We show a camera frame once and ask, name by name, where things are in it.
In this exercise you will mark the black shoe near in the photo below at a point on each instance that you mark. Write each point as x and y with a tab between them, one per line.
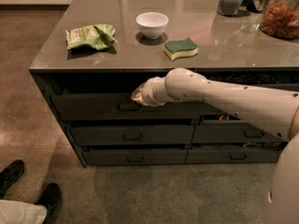
51	199

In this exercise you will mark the green yellow sponge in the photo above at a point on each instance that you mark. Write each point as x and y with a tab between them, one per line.
180	49

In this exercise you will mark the white trouser leg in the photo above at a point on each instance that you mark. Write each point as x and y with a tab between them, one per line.
13	212

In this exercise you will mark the glass jar of snacks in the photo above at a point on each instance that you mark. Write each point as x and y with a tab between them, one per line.
281	19

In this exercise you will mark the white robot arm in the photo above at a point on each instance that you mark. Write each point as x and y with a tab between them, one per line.
271	110

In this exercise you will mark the crumpled green chip bag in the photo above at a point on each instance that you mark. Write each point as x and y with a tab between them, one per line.
98	36

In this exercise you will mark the white ceramic bowl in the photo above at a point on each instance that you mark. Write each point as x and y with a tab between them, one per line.
151	24

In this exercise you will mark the black shoe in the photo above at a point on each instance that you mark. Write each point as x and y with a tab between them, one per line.
51	199
10	175

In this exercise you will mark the black shoe far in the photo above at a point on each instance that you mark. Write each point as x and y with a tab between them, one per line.
10	175

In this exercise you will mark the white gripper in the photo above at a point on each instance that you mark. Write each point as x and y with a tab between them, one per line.
149	93

